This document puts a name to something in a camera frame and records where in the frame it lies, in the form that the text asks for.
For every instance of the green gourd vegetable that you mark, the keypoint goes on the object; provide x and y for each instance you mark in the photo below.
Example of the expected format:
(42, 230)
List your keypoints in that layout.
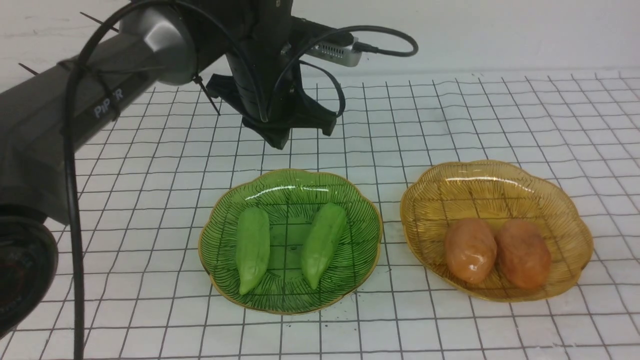
(322, 242)
(253, 248)

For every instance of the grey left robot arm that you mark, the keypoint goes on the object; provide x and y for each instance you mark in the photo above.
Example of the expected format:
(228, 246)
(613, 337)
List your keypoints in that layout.
(47, 118)

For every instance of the orange potato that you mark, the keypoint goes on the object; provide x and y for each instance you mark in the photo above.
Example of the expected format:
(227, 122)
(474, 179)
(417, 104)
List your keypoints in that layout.
(470, 249)
(523, 255)

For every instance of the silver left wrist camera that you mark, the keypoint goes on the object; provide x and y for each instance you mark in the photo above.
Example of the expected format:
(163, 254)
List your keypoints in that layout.
(326, 51)

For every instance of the green glass plate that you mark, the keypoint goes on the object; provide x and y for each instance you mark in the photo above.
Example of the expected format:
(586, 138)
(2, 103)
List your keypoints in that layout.
(291, 198)

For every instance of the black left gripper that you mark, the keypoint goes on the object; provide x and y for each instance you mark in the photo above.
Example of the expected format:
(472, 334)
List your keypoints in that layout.
(270, 37)

